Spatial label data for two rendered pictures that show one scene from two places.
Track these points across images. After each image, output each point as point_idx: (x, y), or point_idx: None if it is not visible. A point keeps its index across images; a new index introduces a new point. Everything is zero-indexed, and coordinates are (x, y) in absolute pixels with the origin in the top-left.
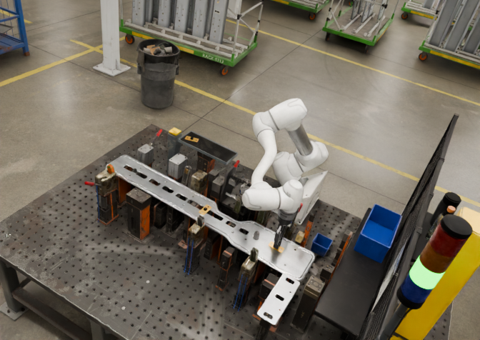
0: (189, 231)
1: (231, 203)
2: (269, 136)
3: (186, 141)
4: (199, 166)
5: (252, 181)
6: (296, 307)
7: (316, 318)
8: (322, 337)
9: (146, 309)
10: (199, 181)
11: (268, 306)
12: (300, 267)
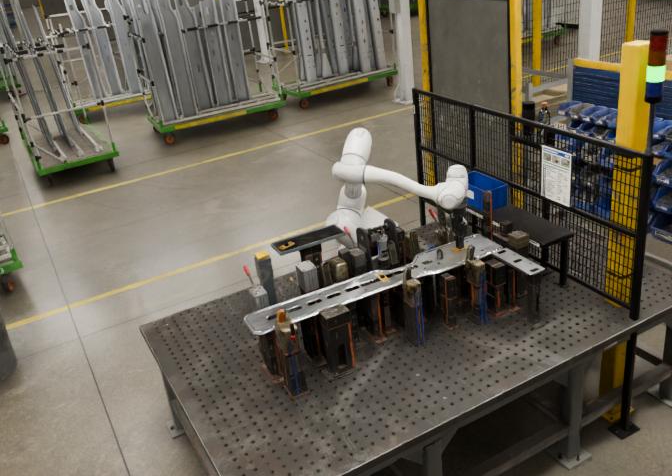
0: (414, 286)
1: (377, 265)
2: (376, 168)
3: (288, 249)
4: None
5: (428, 192)
6: None
7: None
8: None
9: (454, 382)
10: (346, 264)
11: (524, 267)
12: (489, 243)
